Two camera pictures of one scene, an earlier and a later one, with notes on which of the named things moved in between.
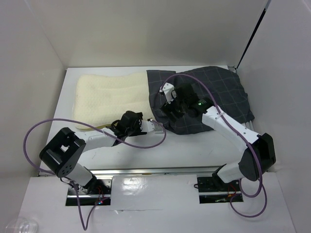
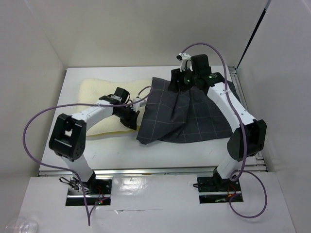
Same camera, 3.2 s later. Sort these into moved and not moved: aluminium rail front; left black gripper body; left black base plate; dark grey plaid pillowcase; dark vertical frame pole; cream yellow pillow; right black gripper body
Moved: cream yellow pillow; dark grey plaid pillowcase; right black gripper body; left black gripper body
Not moved: dark vertical frame pole; left black base plate; aluminium rail front
